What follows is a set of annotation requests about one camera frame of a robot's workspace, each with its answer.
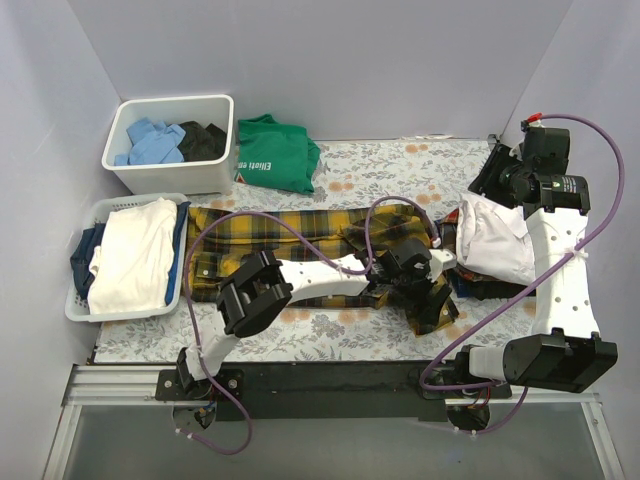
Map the navy blue garment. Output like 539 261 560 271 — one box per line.
70 222 106 300

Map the aluminium frame rail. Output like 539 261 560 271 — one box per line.
44 362 624 479

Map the white folded garment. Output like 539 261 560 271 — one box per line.
87 197 177 315

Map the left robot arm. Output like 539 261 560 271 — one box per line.
177 237 457 400

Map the light blue shirt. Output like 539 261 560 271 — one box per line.
114 117 186 167

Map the floral tablecloth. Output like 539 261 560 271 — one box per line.
94 138 559 364

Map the white folded shirt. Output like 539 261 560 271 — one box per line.
455 192 535 286

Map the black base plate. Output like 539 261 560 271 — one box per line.
154 360 514 424

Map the white plastic bin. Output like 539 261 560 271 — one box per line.
102 94 236 195

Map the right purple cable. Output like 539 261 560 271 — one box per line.
419 113 626 437

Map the black garment in bin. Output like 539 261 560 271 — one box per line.
178 121 227 162

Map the white laundry basket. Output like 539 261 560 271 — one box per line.
65 193 188 323

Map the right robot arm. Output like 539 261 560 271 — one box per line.
452 114 618 398

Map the yellow plaid long sleeve shirt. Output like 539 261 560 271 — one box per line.
188 203 432 309

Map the purple cable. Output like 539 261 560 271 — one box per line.
419 113 626 437
180 195 441 455

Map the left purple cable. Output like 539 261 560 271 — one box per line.
180 195 441 455

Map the green printed shirt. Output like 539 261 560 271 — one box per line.
235 114 320 195

